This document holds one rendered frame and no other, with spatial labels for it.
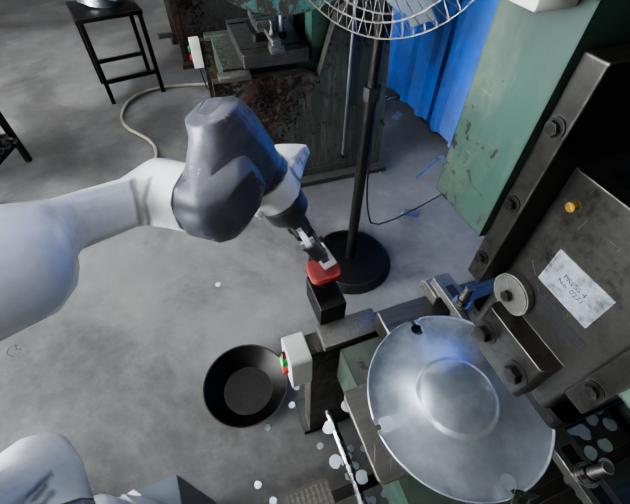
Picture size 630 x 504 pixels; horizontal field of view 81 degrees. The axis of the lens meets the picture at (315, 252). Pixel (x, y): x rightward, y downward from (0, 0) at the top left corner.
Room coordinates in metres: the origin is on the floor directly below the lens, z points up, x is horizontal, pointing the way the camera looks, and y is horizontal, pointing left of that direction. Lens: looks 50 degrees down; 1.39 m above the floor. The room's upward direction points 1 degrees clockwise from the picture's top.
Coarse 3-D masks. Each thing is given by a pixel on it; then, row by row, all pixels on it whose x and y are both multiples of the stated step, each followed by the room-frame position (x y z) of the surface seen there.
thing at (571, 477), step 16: (560, 432) 0.17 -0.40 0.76; (560, 448) 0.15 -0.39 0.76; (576, 448) 0.15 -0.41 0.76; (560, 464) 0.12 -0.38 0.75; (576, 464) 0.12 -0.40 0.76; (608, 464) 0.11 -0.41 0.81; (576, 480) 0.10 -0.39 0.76; (592, 480) 0.10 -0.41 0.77; (592, 496) 0.08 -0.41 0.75; (608, 496) 0.08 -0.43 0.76
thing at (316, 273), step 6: (312, 264) 0.49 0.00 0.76; (318, 264) 0.49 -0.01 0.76; (336, 264) 0.49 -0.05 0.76; (306, 270) 0.48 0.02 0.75; (312, 270) 0.48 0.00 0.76; (318, 270) 0.48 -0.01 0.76; (324, 270) 0.48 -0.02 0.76; (330, 270) 0.48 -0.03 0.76; (336, 270) 0.48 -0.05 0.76; (312, 276) 0.46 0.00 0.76; (318, 276) 0.46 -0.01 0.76; (324, 276) 0.46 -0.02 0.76; (330, 276) 0.46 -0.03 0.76; (336, 276) 0.46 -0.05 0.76; (312, 282) 0.45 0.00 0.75; (318, 282) 0.45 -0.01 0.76; (324, 282) 0.45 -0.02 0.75
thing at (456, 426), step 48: (432, 336) 0.32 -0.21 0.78; (384, 384) 0.23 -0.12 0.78; (432, 384) 0.23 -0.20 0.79; (480, 384) 0.23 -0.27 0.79; (384, 432) 0.16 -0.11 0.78; (432, 432) 0.16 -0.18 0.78; (480, 432) 0.16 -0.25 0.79; (528, 432) 0.16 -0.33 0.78; (432, 480) 0.09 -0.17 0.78; (480, 480) 0.10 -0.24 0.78; (528, 480) 0.10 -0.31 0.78
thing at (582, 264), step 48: (576, 192) 0.28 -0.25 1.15; (624, 192) 0.26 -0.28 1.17; (528, 240) 0.30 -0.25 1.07; (576, 240) 0.26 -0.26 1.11; (624, 240) 0.23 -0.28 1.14; (528, 288) 0.26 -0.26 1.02; (576, 288) 0.23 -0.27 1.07; (624, 288) 0.20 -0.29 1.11; (480, 336) 0.24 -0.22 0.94; (528, 336) 0.22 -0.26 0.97; (576, 336) 0.20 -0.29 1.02; (624, 336) 0.17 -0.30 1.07; (528, 384) 0.17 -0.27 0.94
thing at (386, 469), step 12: (348, 396) 0.21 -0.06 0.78; (360, 396) 0.21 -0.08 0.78; (348, 408) 0.19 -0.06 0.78; (360, 408) 0.19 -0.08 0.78; (360, 420) 0.17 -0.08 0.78; (372, 420) 0.17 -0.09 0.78; (360, 432) 0.16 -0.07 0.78; (372, 432) 0.16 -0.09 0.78; (372, 444) 0.14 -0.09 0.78; (384, 444) 0.14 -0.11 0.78; (372, 456) 0.12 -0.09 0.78; (384, 456) 0.12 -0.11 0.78; (372, 468) 0.11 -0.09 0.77; (384, 468) 0.11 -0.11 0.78; (396, 468) 0.11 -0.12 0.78; (384, 480) 0.09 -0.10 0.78
